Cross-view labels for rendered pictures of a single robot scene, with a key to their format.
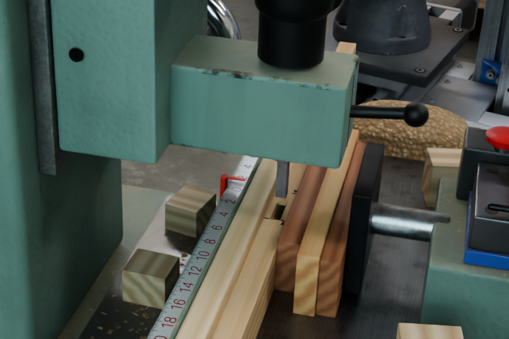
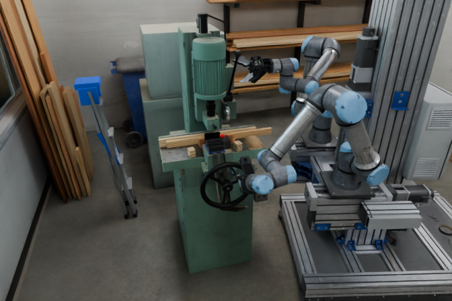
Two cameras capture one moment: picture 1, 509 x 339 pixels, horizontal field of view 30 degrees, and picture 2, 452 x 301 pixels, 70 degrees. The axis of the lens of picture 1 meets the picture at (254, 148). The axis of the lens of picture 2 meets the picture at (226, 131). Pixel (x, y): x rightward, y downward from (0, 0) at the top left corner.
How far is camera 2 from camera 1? 1.68 m
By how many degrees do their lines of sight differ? 55
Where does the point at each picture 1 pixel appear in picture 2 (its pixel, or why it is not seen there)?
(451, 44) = (329, 146)
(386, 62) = (307, 142)
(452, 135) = (251, 143)
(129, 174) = not seen: hidden behind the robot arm
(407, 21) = (317, 136)
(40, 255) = (193, 129)
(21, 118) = (190, 111)
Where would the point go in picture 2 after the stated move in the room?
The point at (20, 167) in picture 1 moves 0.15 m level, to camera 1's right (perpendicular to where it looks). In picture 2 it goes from (189, 116) to (198, 125)
